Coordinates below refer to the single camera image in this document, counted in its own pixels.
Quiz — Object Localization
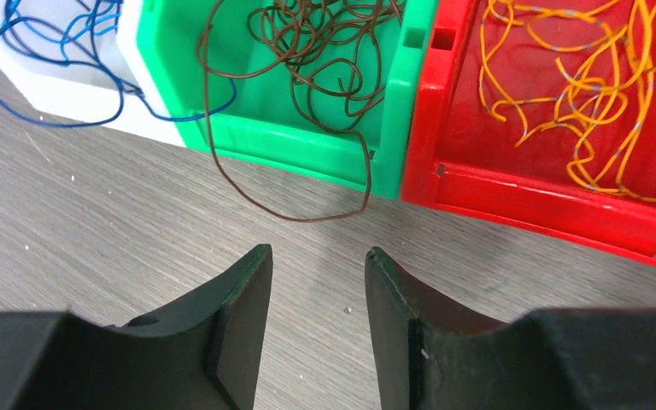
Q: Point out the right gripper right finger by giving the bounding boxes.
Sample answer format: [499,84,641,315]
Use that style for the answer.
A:
[365,247,656,409]

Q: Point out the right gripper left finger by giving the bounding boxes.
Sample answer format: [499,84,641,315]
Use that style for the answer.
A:
[0,244,272,409]

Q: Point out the red plastic bin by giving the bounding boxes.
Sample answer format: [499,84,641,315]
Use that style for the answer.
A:
[401,1,656,266]

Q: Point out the green plastic bin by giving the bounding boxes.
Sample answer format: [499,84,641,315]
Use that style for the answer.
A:
[138,1,437,199]

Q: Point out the dark cables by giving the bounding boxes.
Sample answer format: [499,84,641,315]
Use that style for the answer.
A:
[195,0,408,224]

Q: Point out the white plastic bin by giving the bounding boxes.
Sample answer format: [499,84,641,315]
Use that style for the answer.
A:
[0,0,194,147]

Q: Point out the yellow cables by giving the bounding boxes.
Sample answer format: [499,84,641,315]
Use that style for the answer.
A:
[477,0,656,203]

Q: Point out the blue cable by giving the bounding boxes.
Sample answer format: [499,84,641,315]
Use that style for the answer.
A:
[0,0,238,129]

